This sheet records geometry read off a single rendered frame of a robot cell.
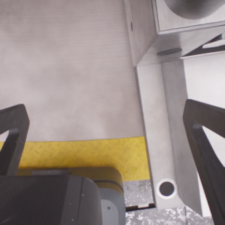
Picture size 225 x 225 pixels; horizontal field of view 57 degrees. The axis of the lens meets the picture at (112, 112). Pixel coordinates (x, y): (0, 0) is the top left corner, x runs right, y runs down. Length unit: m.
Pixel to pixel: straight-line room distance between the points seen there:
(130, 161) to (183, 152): 0.46
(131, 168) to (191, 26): 0.77
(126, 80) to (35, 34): 0.27
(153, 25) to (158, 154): 0.38
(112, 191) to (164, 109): 0.32
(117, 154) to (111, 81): 0.42
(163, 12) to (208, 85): 0.27
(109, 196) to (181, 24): 0.57
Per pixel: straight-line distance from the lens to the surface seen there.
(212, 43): 0.35
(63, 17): 0.62
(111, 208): 0.70
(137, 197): 0.99
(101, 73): 0.57
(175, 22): 0.22
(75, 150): 0.92
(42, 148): 0.95
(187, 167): 0.50
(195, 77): 0.45
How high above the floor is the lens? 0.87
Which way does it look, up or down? 86 degrees down
